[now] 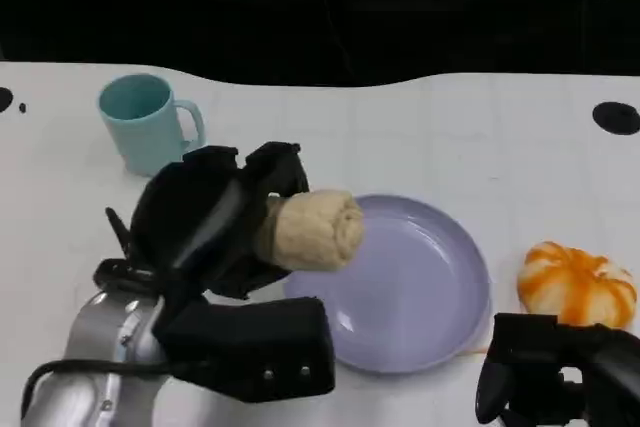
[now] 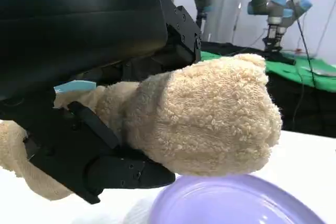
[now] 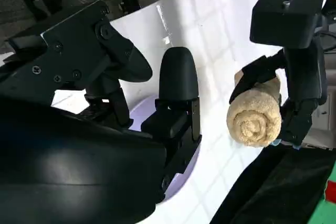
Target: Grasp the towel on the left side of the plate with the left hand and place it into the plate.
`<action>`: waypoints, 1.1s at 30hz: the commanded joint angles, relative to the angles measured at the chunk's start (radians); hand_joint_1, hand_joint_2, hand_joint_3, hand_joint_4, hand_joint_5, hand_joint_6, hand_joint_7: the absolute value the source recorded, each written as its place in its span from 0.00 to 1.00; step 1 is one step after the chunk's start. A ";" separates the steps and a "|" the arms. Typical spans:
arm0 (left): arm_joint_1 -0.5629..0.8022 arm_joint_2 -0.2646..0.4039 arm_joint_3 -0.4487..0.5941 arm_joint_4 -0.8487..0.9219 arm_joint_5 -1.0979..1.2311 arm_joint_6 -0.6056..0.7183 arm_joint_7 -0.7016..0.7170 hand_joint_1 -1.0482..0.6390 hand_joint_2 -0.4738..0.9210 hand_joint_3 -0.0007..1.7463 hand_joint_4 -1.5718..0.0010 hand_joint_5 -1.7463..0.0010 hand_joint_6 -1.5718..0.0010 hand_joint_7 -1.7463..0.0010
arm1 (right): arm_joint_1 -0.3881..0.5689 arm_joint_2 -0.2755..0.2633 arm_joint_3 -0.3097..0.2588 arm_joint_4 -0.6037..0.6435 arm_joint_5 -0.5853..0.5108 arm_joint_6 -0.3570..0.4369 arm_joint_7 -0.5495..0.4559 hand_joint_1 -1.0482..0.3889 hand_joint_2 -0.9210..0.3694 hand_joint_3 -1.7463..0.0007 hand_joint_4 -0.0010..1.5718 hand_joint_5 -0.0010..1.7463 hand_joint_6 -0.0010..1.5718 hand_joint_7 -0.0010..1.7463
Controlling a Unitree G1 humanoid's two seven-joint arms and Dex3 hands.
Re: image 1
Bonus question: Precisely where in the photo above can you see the black backdrop curtain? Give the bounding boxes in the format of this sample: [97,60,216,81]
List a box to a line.
[0,0,640,89]

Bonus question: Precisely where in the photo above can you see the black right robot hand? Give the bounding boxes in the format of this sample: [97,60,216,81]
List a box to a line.
[474,312,640,427]

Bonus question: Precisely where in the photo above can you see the lilac plate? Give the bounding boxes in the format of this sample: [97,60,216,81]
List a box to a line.
[282,193,493,375]

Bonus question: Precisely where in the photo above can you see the pale green mug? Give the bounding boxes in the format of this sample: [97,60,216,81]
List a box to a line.
[96,73,207,178]

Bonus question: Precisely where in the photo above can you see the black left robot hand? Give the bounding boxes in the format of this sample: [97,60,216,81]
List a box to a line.
[130,141,312,300]

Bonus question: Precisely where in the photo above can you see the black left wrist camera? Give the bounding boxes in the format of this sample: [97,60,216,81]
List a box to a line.
[151,296,337,404]

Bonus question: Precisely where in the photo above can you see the beige towel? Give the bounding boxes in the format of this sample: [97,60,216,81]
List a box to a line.
[263,188,366,274]

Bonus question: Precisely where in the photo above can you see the orange and white bread roll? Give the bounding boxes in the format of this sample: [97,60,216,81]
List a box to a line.
[516,240,637,329]

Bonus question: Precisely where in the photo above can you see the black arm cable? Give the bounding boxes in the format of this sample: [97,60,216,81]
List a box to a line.
[19,357,213,422]

